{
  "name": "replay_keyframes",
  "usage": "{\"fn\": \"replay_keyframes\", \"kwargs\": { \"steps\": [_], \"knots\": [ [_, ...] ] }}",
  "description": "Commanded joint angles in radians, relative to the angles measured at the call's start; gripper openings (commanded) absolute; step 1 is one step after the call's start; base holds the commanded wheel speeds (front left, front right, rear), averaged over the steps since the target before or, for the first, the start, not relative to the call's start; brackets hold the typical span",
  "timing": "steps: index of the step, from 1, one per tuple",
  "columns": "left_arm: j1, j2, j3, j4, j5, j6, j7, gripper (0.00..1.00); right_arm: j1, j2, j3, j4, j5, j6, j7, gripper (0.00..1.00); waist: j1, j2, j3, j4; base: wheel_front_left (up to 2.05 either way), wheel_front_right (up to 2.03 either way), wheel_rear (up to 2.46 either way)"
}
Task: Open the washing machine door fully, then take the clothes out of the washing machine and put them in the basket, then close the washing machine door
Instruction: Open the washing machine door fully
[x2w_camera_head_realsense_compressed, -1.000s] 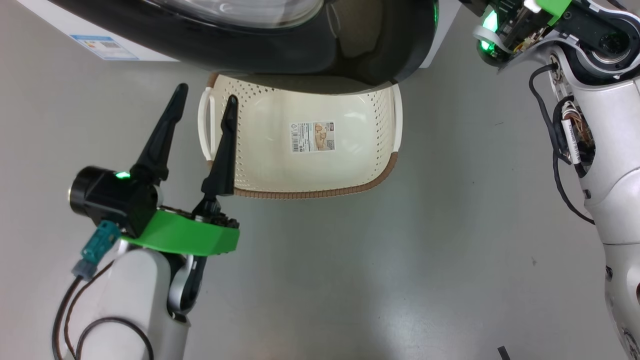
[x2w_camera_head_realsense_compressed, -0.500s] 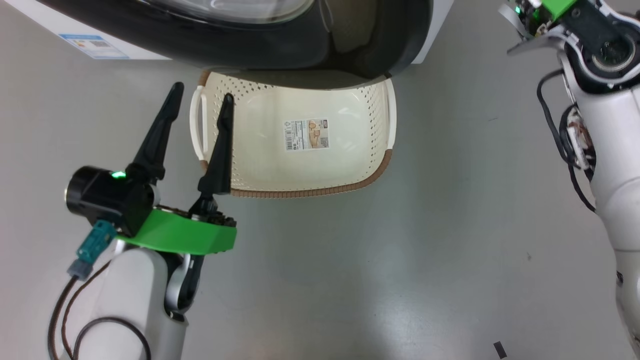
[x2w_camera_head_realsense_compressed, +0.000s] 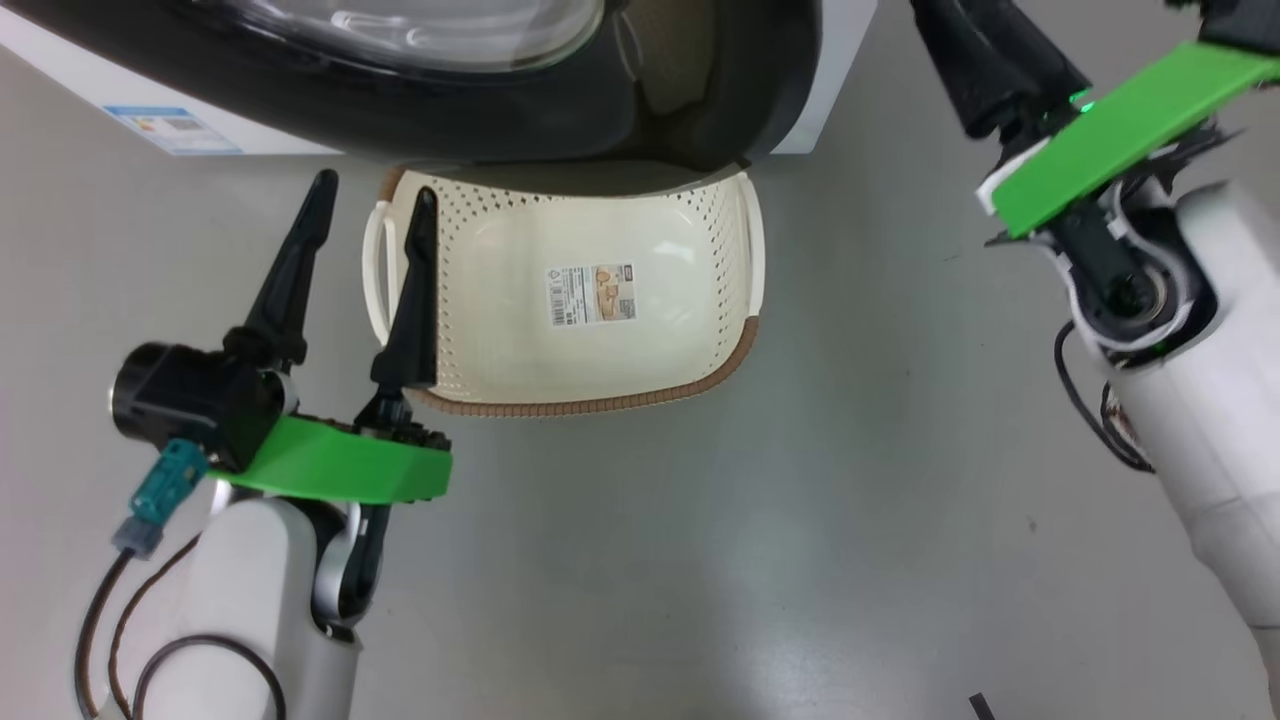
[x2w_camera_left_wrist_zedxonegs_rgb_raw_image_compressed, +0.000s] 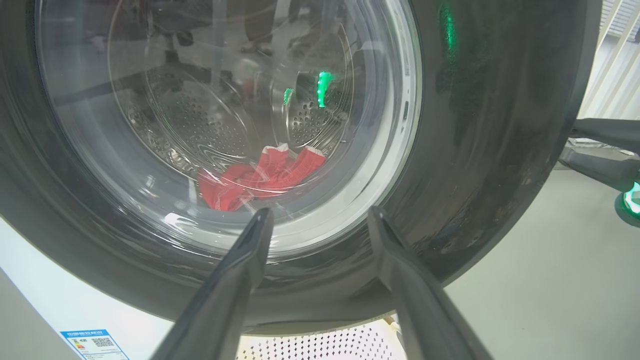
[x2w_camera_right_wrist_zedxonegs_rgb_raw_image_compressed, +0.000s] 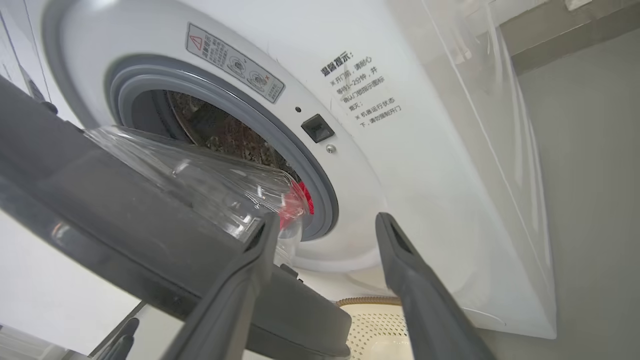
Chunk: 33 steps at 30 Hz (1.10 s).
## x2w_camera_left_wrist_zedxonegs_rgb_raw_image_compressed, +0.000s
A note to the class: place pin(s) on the white pleated curtain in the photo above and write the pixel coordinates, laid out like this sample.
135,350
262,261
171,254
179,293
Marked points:
612,85

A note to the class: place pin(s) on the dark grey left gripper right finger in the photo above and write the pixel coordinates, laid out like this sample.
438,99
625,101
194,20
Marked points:
420,310

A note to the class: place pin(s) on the perforated steel drum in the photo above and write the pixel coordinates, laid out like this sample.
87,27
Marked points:
200,120

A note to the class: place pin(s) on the blue energy label sticker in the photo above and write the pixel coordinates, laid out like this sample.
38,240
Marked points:
95,346

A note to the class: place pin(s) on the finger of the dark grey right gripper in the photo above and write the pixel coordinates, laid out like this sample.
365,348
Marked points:
610,131
605,167

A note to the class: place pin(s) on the cream perforated laundry basket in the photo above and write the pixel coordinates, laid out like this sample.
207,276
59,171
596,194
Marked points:
320,347

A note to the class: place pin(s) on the white washing machine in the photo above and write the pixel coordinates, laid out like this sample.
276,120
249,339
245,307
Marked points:
50,280

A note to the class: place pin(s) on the dark round washing machine door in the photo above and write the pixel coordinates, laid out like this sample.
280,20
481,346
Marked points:
475,150

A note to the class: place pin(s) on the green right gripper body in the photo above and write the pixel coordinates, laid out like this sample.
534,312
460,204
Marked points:
632,202

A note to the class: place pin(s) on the red and white garment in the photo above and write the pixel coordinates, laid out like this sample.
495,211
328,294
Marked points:
270,172

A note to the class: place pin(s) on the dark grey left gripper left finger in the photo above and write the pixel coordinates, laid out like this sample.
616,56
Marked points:
225,300

